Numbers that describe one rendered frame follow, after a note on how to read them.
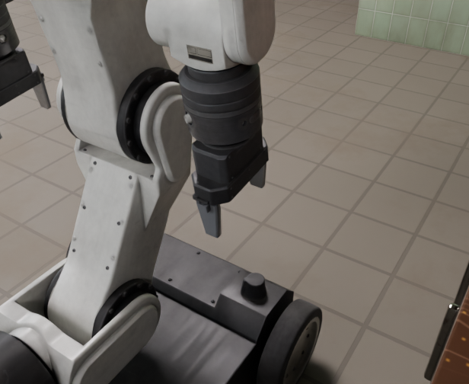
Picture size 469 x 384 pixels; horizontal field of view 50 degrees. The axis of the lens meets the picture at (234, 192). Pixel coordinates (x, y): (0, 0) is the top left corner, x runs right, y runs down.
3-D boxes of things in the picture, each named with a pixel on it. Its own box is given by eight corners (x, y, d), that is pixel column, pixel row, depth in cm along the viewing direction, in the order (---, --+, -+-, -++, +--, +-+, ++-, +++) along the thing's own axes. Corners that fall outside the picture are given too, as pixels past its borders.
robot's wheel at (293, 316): (275, 421, 99) (280, 358, 88) (253, 408, 102) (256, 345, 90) (318, 350, 113) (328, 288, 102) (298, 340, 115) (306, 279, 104)
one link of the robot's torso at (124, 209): (107, 386, 79) (148, 84, 65) (25, 331, 88) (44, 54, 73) (169, 344, 92) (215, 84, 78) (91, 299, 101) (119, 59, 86)
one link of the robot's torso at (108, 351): (83, 424, 77) (66, 371, 69) (0, 363, 86) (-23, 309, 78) (168, 332, 91) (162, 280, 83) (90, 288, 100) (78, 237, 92)
